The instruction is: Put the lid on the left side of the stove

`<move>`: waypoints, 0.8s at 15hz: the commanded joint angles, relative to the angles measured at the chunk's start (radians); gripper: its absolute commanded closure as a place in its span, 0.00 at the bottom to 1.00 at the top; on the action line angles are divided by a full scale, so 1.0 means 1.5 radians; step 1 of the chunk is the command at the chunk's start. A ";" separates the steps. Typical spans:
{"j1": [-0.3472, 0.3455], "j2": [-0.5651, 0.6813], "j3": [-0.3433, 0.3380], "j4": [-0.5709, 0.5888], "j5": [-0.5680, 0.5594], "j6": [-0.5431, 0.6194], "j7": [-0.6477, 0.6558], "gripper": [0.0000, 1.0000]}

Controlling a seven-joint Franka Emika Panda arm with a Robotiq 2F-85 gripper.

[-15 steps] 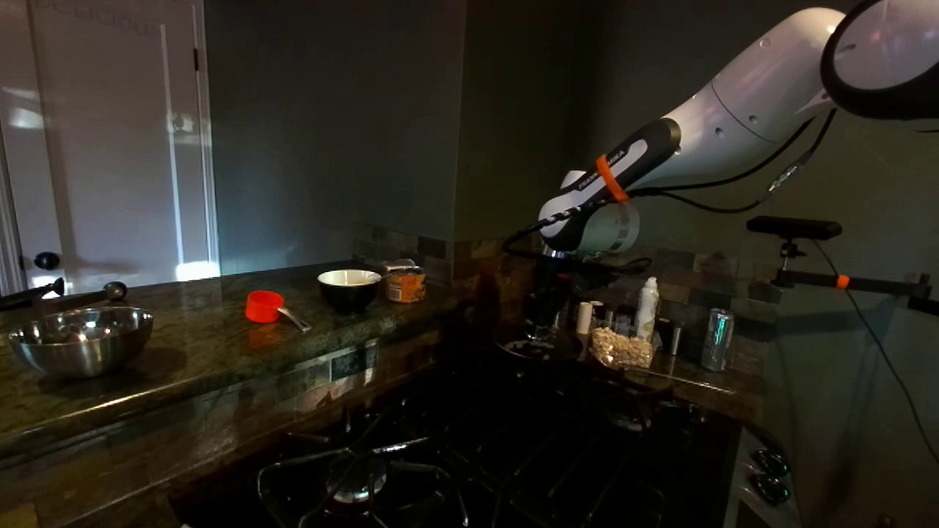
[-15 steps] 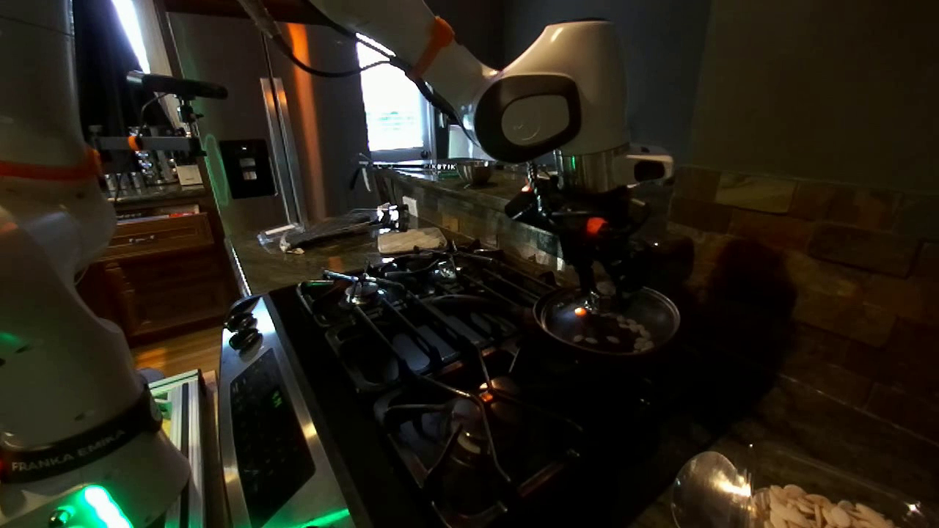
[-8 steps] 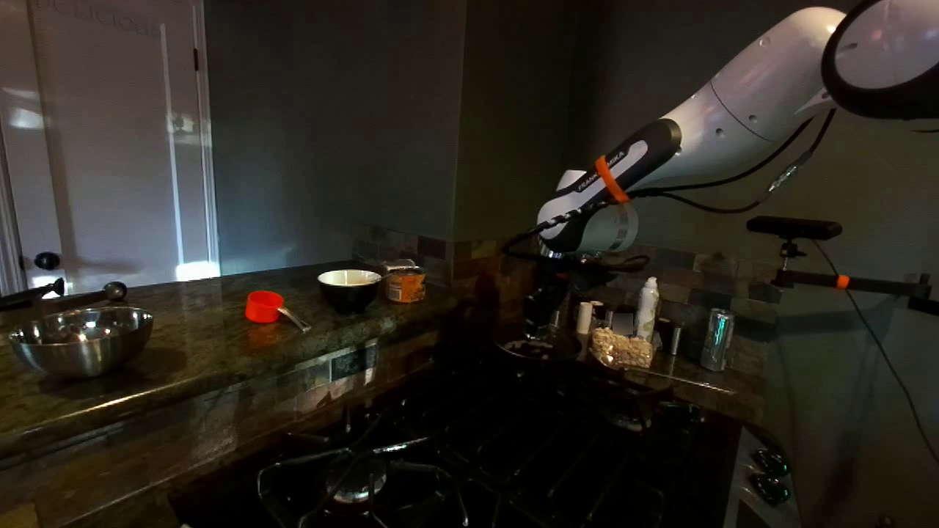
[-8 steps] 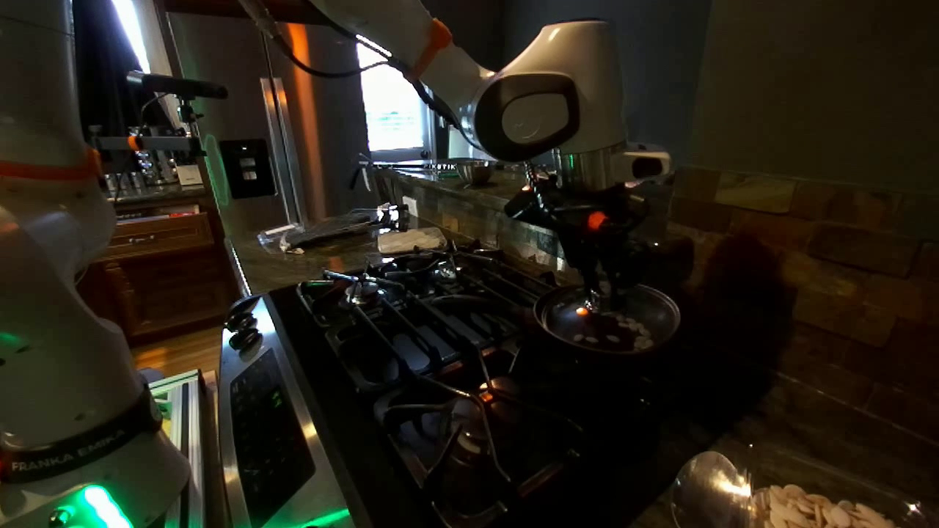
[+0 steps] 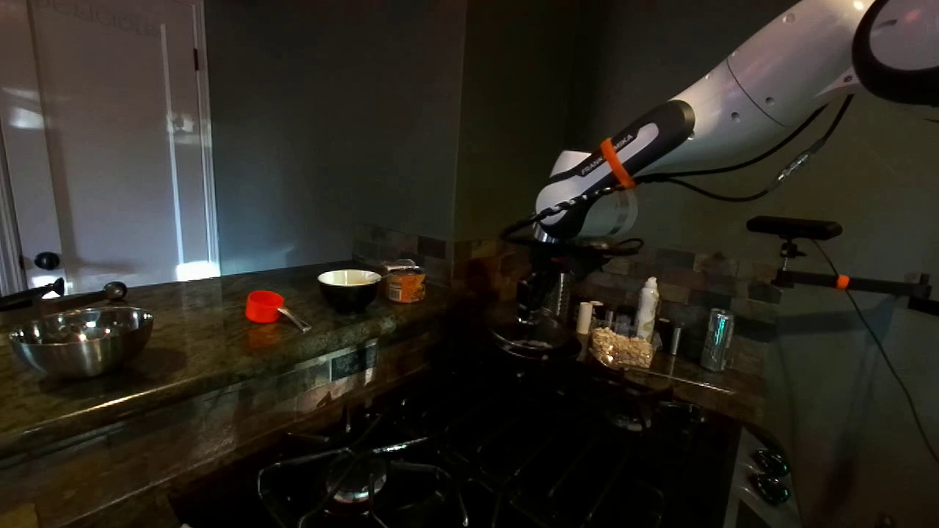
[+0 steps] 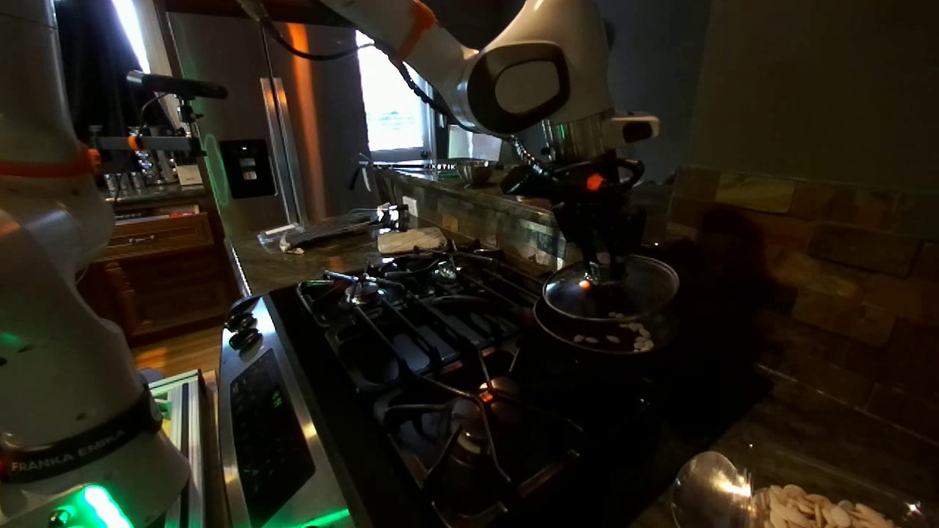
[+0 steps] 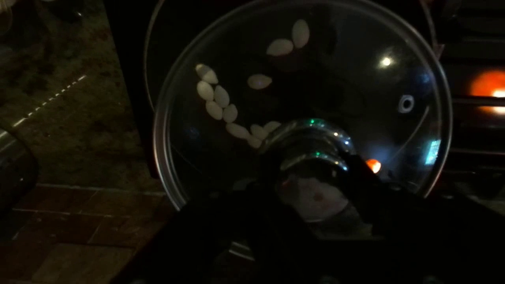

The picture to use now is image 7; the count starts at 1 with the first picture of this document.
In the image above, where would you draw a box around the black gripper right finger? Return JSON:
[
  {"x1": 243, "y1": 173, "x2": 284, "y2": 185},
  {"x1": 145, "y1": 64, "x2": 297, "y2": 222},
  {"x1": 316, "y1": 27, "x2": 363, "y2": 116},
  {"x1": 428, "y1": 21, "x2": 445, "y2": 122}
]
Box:
[{"x1": 342, "y1": 154, "x2": 505, "y2": 284}]

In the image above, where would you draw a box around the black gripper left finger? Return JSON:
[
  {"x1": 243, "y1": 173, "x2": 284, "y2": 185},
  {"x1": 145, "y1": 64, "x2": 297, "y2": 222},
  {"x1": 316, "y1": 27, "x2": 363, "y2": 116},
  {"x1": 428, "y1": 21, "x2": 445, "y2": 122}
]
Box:
[{"x1": 112, "y1": 181, "x2": 295, "y2": 284}]

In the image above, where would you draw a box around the glass pan lid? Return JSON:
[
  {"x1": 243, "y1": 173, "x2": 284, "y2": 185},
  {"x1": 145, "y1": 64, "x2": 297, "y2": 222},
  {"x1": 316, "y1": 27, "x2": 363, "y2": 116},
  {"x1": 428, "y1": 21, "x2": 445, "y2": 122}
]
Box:
[{"x1": 153, "y1": 0, "x2": 451, "y2": 209}]

